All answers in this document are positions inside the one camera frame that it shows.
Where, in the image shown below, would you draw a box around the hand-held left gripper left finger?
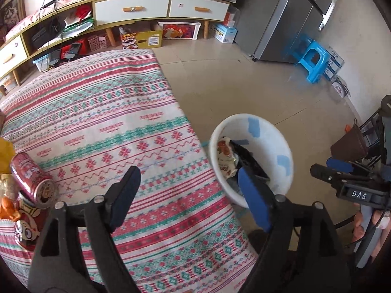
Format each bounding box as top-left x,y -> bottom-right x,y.
27,165 -> 141,293

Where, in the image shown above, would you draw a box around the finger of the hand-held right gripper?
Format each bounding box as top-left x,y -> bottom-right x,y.
326,157 -> 355,174
310,164 -> 371,187

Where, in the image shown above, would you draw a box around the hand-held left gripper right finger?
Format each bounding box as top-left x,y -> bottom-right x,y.
238,166 -> 349,293

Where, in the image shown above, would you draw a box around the black plastic tray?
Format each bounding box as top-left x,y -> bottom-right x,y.
230,140 -> 271,187

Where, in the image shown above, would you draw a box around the white snack wrapper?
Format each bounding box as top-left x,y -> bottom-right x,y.
216,137 -> 240,179

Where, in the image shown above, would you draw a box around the white plastic bin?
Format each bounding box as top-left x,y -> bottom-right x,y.
209,114 -> 294,209

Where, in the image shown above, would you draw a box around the red drink can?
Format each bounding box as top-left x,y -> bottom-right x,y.
10,153 -> 59,209

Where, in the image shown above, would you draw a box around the red cartoon snack packet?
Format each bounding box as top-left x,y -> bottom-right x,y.
14,194 -> 49,251

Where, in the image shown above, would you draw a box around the orange wrapper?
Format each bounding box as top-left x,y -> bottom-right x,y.
0,195 -> 17,220

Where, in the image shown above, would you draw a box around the yellow snack packet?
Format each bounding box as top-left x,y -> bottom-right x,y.
0,137 -> 16,174

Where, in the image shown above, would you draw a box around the person's right hand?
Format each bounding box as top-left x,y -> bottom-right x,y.
351,203 -> 391,260

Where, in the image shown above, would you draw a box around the brown bag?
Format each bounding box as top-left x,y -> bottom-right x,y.
330,125 -> 369,159

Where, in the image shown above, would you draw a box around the dark chair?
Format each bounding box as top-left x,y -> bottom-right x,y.
356,94 -> 391,171

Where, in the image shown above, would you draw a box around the patterned tablecloth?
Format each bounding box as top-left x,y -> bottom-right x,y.
0,49 -> 259,290

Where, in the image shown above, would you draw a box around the blue plastic stool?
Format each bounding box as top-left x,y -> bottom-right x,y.
295,38 -> 332,84

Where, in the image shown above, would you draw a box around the grey refrigerator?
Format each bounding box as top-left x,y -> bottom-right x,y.
237,0 -> 341,64

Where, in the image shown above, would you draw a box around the yellow cardboard box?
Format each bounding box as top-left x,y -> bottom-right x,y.
119,27 -> 163,49

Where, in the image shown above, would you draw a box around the wooden white cabinet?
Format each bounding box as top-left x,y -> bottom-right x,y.
0,0 -> 231,95

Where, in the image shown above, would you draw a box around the blue white cardboard box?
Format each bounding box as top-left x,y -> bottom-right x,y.
212,23 -> 238,44

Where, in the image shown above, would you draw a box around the red picture box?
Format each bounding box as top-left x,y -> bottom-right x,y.
157,21 -> 202,40

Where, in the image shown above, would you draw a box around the black box in cabinet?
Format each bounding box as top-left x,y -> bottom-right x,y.
31,24 -> 63,49

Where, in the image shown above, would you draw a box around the small white drawer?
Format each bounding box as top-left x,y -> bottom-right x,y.
0,35 -> 28,75

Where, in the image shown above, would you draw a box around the green and red bags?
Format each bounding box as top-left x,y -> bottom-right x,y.
64,6 -> 95,34

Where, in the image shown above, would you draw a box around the wide white drawer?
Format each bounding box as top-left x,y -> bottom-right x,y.
93,0 -> 171,26

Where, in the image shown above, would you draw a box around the pink cabinet cloth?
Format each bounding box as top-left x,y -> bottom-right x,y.
4,0 -> 106,40

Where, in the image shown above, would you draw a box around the white drawer beside microwave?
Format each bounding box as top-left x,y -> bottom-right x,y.
169,0 -> 228,21

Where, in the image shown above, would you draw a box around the framed cat picture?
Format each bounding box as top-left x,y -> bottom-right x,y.
0,0 -> 26,29

